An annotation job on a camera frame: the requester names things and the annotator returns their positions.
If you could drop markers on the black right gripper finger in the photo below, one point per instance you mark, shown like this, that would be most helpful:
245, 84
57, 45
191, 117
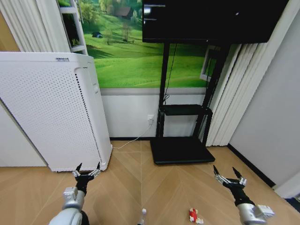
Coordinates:
239, 177
219, 175

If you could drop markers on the black television floor stand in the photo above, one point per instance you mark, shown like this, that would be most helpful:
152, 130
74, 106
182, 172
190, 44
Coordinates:
185, 131

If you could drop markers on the green meadow wall mural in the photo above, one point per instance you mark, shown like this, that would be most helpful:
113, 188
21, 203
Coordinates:
131, 51

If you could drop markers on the white wall socket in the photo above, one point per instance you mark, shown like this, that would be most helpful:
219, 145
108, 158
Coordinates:
150, 119

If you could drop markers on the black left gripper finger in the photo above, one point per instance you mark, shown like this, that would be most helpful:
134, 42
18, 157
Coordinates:
77, 170
95, 171

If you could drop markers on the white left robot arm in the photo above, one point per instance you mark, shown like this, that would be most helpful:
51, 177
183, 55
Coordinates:
70, 206

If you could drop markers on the white pleated curtain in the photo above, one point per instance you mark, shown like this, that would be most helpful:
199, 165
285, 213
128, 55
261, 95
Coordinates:
241, 89
35, 25

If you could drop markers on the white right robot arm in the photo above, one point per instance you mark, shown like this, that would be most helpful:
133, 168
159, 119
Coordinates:
252, 212

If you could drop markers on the black television screen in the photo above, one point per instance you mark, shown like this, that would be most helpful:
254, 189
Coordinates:
211, 20

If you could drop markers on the white perforated air purifier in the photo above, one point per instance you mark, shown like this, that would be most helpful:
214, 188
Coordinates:
50, 112

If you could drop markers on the red and white crumpled wrapper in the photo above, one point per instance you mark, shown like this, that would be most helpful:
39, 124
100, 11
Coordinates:
194, 214

